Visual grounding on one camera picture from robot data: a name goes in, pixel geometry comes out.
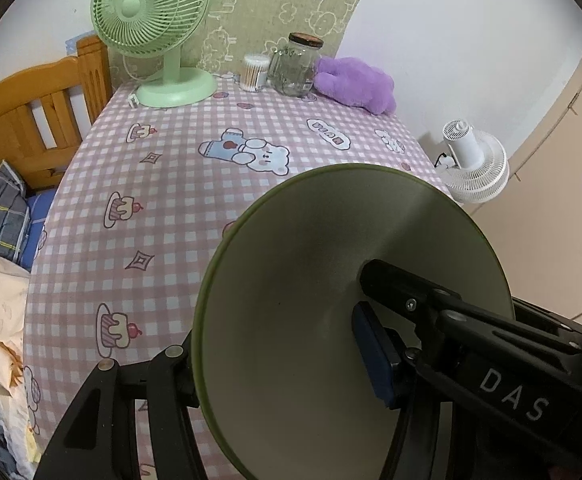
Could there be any floral ceramic bowl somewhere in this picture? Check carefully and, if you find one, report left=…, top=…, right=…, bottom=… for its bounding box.
left=192, top=164, right=514, bottom=479

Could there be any white floor fan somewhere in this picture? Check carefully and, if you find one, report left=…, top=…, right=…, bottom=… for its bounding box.
left=434, top=119, right=509, bottom=205

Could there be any pink checkered tablecloth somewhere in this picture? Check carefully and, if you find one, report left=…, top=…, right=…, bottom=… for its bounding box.
left=23, top=77, right=457, bottom=480

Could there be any peach cloth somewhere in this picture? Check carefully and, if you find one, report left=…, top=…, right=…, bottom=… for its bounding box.
left=0, top=257, right=30, bottom=393

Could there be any blue bed sheet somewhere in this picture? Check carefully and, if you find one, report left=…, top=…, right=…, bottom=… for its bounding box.
left=20, top=188, right=56, bottom=270

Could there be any purple plush toy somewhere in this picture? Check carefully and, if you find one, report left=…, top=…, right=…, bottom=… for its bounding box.
left=314, top=58, right=396, bottom=115

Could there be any glass jar with lid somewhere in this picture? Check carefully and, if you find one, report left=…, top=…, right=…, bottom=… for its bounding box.
left=268, top=32, right=323, bottom=98

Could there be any cotton swab container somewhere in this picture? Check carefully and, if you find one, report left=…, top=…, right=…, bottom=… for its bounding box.
left=239, top=53, right=270, bottom=92

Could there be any green desk fan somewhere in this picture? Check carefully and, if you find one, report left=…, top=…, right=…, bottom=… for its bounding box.
left=91, top=0, right=217, bottom=108

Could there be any green patterned wall mat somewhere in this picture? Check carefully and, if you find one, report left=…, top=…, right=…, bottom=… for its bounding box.
left=110, top=0, right=359, bottom=74

